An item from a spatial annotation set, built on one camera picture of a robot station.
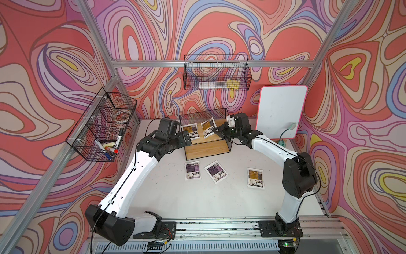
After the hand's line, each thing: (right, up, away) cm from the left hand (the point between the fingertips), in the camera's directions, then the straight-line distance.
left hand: (184, 139), depth 75 cm
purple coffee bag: (+3, -20, +18) cm, 26 cm away
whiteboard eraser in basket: (-34, -2, -2) cm, 34 cm away
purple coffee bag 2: (+17, -20, +16) cm, 31 cm away
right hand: (+15, +3, +12) cm, 19 cm away
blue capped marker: (-33, -7, -5) cm, 34 cm away
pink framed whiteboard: (+54, +19, +18) cm, 60 cm away
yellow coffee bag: (+3, +5, +16) cm, 17 cm away
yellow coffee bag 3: (+39, -23, +14) cm, 47 cm away
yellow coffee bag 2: (+12, +7, +15) cm, 20 cm away
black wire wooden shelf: (+15, -5, +28) cm, 32 cm away
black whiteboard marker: (-28, 0, -6) cm, 28 cm away
